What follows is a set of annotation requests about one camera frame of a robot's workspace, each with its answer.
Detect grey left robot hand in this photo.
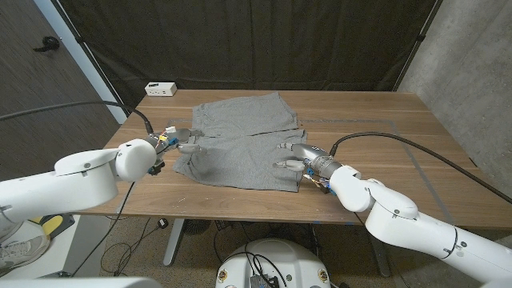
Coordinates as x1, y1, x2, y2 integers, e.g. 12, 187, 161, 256
149, 126, 207, 156

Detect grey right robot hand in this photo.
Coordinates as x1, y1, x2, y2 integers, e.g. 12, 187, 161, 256
272, 142, 343, 179

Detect grey shorts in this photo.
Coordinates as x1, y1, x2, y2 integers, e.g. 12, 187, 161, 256
172, 91, 308, 194

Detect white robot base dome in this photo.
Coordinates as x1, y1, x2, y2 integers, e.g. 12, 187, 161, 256
214, 238, 332, 288

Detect white power strip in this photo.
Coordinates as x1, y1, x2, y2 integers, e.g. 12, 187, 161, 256
144, 82, 178, 98

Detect round black floor fan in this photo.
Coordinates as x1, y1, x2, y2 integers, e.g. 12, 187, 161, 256
182, 218, 212, 236

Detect white table leg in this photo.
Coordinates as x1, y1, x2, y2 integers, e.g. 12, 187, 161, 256
162, 218, 186, 267

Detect black backdrop curtain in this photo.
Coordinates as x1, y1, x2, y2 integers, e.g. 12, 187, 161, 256
51, 0, 443, 115

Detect grey table leg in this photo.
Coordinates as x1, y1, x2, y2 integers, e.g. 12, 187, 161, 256
374, 242, 392, 278

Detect black box on base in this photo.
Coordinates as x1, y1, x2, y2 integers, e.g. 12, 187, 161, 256
250, 274, 281, 288

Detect black backdrop stand pole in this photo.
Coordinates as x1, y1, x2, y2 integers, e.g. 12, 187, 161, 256
394, 0, 444, 92
50, 0, 131, 117

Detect yellow and black pedal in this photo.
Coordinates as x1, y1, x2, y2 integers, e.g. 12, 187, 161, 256
27, 214, 76, 240

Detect dark wooden door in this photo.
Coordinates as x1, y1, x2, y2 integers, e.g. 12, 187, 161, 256
0, 0, 121, 181

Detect white robot torso edge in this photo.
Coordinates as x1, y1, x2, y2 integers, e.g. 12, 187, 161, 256
0, 275, 163, 288

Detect grey sneaker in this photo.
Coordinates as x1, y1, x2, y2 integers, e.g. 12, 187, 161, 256
0, 222, 23, 243
0, 234, 51, 271

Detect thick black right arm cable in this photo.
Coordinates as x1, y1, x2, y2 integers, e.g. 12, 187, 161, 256
330, 131, 512, 205

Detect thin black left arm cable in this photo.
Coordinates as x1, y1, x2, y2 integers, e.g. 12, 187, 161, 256
70, 182, 137, 278

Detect white door frame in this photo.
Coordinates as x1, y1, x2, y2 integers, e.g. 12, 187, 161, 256
34, 0, 129, 124

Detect black cable loop on base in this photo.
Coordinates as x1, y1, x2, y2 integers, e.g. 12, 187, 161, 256
236, 251, 289, 288

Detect black door handle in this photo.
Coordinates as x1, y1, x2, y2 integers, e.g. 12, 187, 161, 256
33, 35, 61, 53

